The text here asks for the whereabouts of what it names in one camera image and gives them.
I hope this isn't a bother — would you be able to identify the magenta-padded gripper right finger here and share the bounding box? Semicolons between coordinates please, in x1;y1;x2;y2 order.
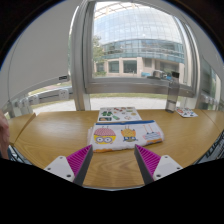
133;144;184;185

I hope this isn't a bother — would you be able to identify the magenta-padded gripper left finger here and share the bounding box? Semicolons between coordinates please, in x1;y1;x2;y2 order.
44;144;94;187

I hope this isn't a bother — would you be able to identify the small colourful sticker sheet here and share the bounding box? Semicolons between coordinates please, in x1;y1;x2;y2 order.
175;107;199;119

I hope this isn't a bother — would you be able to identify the person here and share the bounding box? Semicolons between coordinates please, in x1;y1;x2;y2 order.
0;109;11;160

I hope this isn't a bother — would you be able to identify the large colourful sticker sheet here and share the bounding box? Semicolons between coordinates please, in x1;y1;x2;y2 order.
96;106;143;123

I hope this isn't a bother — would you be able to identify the clear water bottle black cap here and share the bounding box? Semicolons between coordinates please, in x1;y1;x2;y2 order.
165;70;181;114

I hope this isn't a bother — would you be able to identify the green tree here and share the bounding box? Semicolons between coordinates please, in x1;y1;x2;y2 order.
92;34;106;65

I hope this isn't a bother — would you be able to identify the glass-fronted building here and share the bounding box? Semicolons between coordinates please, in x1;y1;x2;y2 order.
93;1;188;79

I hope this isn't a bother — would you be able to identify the white power socket rail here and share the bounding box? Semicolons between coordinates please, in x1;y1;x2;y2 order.
1;86;74;118
199;92;224;112

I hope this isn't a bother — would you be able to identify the grey window frame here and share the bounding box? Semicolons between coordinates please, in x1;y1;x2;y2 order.
69;0;202;112

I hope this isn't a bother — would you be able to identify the dark window handle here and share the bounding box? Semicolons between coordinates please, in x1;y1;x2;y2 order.
152;69;168;80

